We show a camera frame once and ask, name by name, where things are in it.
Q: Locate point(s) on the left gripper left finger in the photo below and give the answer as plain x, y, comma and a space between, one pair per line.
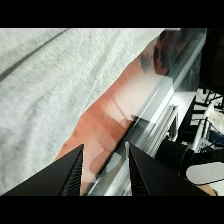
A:
63, 176

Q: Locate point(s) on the grey garment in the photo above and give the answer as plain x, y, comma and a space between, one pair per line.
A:
50, 93

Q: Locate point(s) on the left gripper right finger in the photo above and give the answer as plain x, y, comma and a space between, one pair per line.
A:
150, 176

